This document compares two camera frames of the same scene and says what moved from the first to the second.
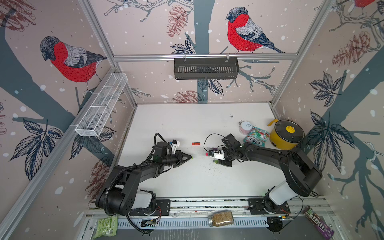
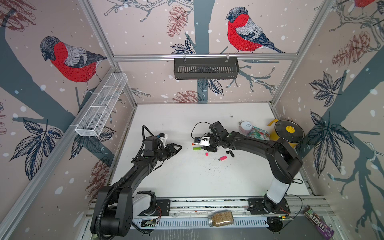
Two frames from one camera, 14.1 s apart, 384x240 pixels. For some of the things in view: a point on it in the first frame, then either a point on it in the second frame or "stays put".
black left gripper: x=179 y=155 to x=173 y=150
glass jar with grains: x=221 y=218 stays put
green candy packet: x=257 y=136 stays put
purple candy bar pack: x=327 y=233 stays put
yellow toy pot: x=286 y=134 stays put
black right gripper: x=227 y=163 to x=212 y=149
